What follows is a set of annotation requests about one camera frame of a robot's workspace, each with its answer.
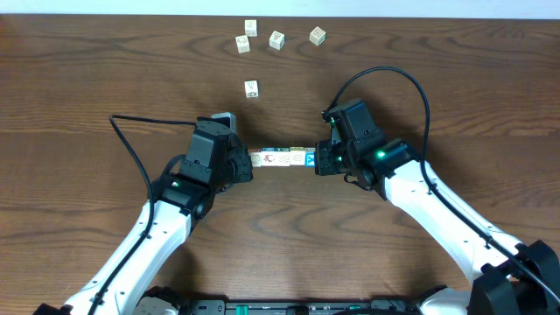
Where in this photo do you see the wooden block blue side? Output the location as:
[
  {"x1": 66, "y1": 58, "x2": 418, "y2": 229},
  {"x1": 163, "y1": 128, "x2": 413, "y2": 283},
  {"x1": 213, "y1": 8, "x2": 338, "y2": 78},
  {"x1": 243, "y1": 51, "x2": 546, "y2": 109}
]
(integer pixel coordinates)
[{"x1": 248, "y1": 149, "x2": 262, "y2": 167}]

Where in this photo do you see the wooden block red picture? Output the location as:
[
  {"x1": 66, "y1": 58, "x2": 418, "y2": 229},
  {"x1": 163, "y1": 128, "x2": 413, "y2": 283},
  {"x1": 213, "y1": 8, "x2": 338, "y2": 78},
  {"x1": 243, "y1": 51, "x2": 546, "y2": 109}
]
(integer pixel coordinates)
[{"x1": 260, "y1": 148, "x2": 277, "y2": 166}]

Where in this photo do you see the blue top wooden block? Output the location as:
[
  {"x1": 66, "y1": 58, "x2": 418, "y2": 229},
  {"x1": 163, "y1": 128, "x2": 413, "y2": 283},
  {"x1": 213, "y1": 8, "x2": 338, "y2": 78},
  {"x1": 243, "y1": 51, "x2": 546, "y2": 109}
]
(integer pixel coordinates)
[{"x1": 304, "y1": 148, "x2": 315, "y2": 167}]

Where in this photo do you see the plain cream wooden block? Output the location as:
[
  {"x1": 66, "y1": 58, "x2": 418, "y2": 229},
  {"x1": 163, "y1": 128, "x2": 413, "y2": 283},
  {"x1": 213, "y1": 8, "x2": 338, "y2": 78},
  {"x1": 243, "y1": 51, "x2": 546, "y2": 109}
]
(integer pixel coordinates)
[{"x1": 275, "y1": 148, "x2": 291, "y2": 167}]

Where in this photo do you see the wooden block teal side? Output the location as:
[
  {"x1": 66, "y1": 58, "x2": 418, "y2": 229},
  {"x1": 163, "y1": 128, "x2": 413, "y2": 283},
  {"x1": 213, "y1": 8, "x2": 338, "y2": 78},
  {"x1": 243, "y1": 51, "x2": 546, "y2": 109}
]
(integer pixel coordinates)
[{"x1": 290, "y1": 147, "x2": 306, "y2": 166}]

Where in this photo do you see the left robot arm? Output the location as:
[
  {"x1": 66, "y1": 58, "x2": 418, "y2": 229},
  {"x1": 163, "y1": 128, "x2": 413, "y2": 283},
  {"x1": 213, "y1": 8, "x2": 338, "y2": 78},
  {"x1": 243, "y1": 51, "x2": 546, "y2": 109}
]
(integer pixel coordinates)
[{"x1": 36, "y1": 113, "x2": 253, "y2": 314}]

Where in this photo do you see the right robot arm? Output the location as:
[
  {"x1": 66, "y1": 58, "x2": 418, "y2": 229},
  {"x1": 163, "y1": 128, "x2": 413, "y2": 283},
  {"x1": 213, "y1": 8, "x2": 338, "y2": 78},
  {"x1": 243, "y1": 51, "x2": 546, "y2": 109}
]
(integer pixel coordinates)
[{"x1": 315, "y1": 130, "x2": 559, "y2": 314}]

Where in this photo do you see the wooden block yellow side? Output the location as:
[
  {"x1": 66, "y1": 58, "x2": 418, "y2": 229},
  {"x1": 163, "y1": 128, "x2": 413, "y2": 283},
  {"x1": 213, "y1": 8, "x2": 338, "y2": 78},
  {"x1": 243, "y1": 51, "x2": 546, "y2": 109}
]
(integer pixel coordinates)
[{"x1": 244, "y1": 80, "x2": 259, "y2": 98}]

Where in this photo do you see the wooden block red side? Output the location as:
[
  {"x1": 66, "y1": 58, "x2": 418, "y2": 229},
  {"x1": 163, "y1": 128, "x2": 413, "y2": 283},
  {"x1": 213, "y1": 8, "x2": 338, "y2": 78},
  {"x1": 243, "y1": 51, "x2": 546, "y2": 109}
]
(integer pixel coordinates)
[{"x1": 235, "y1": 35, "x2": 250, "y2": 53}]

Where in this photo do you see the wooden block number three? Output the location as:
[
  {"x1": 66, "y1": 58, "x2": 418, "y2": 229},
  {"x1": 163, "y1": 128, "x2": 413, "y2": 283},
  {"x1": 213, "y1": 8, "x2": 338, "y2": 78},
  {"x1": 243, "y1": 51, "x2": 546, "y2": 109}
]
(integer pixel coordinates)
[{"x1": 269, "y1": 31, "x2": 285, "y2": 50}]

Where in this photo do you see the wooden block top back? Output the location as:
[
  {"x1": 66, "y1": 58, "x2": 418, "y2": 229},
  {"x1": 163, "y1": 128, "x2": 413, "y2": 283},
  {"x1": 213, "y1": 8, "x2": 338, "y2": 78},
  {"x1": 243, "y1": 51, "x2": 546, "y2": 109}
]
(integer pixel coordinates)
[{"x1": 244, "y1": 19, "x2": 258, "y2": 37}]

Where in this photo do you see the wooden block far right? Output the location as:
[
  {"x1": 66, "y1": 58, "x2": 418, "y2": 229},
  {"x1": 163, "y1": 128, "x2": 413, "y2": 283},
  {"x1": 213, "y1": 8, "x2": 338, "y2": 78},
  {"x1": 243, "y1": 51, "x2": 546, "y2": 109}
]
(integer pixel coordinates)
[{"x1": 309, "y1": 26, "x2": 326, "y2": 46}]

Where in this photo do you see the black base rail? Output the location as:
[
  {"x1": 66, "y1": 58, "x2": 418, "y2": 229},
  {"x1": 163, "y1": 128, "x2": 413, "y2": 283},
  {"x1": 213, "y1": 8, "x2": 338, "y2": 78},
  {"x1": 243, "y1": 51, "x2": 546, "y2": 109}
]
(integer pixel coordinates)
[{"x1": 179, "y1": 299, "x2": 421, "y2": 315}]

